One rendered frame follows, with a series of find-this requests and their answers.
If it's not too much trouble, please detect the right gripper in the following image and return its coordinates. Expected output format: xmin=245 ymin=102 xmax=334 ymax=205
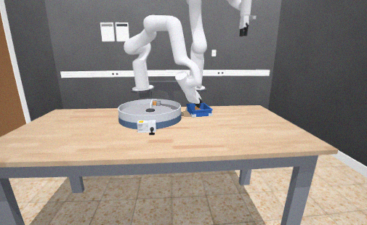
xmin=185 ymin=90 xmax=202 ymax=108

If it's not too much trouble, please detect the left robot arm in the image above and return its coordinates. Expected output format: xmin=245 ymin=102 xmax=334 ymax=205
xmin=186 ymin=0 xmax=256 ymax=80

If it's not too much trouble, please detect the blue open-top crate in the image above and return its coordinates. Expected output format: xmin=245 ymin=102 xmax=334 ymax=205
xmin=186 ymin=103 xmax=213 ymax=117

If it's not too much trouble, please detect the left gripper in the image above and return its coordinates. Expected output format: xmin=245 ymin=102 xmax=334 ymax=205
xmin=239 ymin=15 xmax=249 ymax=36

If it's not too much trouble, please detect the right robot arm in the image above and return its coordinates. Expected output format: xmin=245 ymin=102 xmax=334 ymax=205
xmin=124 ymin=15 xmax=202 ymax=95

